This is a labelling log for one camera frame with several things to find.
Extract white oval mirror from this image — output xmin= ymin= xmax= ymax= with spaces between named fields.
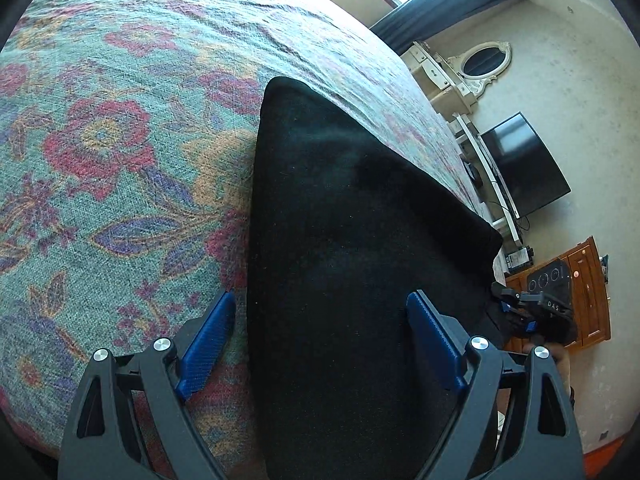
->
xmin=447 ymin=41 xmax=512 ymax=98

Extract dark blue curtain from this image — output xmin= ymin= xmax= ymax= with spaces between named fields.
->
xmin=370 ymin=0 xmax=506 ymax=54

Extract wooden cabinet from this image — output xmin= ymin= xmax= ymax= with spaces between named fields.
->
xmin=506 ymin=236 xmax=611 ymax=353

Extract floral bedspread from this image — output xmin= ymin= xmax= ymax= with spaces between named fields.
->
xmin=1 ymin=0 xmax=478 ymax=479

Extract white tv stand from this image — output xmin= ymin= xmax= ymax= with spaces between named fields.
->
xmin=454 ymin=114 xmax=523 ymax=248

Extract white dresser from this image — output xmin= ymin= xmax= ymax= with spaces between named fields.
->
xmin=401 ymin=41 xmax=477 ymax=122

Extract black pants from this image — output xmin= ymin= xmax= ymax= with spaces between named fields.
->
xmin=247 ymin=77 xmax=503 ymax=479

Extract black flat television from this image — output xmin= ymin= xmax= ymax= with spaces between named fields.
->
xmin=480 ymin=113 xmax=570 ymax=218

